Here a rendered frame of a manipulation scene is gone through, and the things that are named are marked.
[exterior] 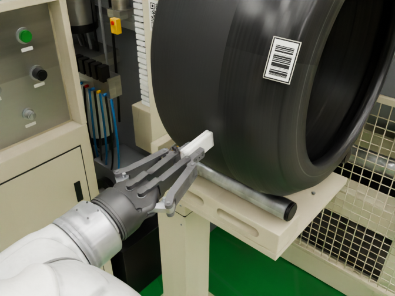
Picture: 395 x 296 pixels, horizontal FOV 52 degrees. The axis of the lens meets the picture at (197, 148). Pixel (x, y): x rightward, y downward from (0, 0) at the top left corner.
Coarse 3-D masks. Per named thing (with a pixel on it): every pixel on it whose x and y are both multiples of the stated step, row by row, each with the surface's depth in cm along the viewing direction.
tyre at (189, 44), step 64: (192, 0) 64; (256, 0) 58; (320, 0) 57; (384, 0) 94; (192, 64) 66; (256, 64) 59; (320, 64) 111; (384, 64) 94; (192, 128) 73; (256, 128) 63; (320, 128) 106
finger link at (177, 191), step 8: (192, 168) 63; (184, 176) 62; (192, 176) 63; (176, 184) 61; (184, 184) 61; (168, 192) 60; (176, 192) 60; (184, 192) 62; (168, 200) 58; (176, 200) 60; (168, 208) 58; (168, 216) 59
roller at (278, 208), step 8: (200, 168) 98; (208, 168) 97; (208, 176) 97; (216, 176) 95; (224, 176) 94; (224, 184) 94; (232, 184) 92; (240, 184) 91; (232, 192) 93; (240, 192) 91; (248, 192) 90; (256, 192) 89; (248, 200) 91; (256, 200) 89; (264, 200) 88; (272, 200) 87; (280, 200) 86; (288, 200) 86; (264, 208) 89; (272, 208) 87; (280, 208) 86; (288, 208) 85; (296, 208) 87; (280, 216) 86; (288, 216) 85
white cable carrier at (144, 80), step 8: (136, 0) 100; (136, 16) 103; (136, 24) 104; (136, 32) 106; (144, 32) 104; (144, 40) 105; (144, 48) 106; (144, 56) 108; (144, 64) 110; (144, 72) 110; (144, 80) 112; (144, 88) 113; (144, 96) 115; (144, 104) 116
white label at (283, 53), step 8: (272, 40) 57; (280, 40) 57; (288, 40) 56; (272, 48) 57; (280, 48) 57; (288, 48) 57; (296, 48) 56; (272, 56) 57; (280, 56) 57; (288, 56) 57; (296, 56) 56; (272, 64) 58; (280, 64) 57; (288, 64) 57; (264, 72) 58; (272, 72) 58; (280, 72) 58; (288, 72) 57; (280, 80) 58; (288, 80) 58
